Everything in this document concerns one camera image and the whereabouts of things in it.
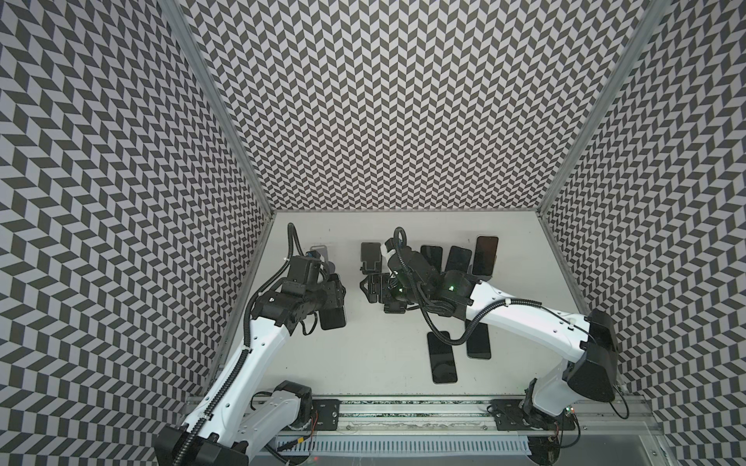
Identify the grey round-base phone stand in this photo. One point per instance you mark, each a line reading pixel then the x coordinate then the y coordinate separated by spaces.
pixel 321 251

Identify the black rectangular phone stand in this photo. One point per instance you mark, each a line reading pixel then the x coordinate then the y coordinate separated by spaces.
pixel 371 258

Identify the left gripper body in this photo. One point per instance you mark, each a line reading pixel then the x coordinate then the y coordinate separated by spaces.
pixel 325 296

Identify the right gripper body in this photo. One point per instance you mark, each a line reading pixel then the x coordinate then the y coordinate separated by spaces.
pixel 379 280

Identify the black phone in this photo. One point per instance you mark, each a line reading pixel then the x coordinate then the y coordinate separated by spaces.
pixel 485 255
pixel 433 255
pixel 458 260
pixel 441 360
pixel 478 345
pixel 333 318

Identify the aluminium front rail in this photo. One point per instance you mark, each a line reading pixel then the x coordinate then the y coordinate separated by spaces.
pixel 468 416

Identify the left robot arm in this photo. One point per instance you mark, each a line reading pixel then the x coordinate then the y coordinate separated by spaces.
pixel 223 429

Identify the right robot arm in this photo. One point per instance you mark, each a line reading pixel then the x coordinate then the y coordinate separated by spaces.
pixel 586 344

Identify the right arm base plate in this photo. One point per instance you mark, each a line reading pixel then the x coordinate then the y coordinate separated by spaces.
pixel 509 415

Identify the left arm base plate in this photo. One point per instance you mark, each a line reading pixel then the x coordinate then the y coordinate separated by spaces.
pixel 326 414

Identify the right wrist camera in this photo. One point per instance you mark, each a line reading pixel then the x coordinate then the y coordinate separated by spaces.
pixel 390 258

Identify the white ribbed vent strip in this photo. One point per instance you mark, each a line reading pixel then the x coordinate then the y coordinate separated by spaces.
pixel 416 446

